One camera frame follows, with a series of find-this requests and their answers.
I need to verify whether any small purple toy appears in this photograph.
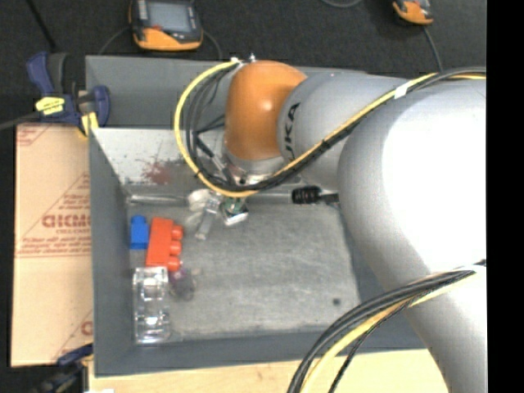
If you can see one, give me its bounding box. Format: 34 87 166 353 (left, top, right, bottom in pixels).
169 267 197 301

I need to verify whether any brown cardboard board, red print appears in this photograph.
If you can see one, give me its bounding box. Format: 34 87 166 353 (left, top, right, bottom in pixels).
10 122 95 368

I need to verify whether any grey metal bin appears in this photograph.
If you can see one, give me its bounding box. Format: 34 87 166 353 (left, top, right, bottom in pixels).
84 55 427 376

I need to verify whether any orange-red toy brick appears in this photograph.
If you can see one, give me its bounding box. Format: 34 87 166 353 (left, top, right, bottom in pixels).
145 217 184 273

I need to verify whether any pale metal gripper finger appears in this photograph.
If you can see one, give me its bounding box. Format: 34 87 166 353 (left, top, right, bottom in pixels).
194 200 221 242
187 189 217 213

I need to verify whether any clear glass block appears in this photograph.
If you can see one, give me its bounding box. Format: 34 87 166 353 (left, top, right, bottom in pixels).
132 265 172 345

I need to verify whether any black cylinder on white bracket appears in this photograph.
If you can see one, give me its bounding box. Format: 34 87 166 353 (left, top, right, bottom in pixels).
291 185 341 206

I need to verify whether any blue toy brick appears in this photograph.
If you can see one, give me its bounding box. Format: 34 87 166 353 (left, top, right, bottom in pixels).
129 215 150 251

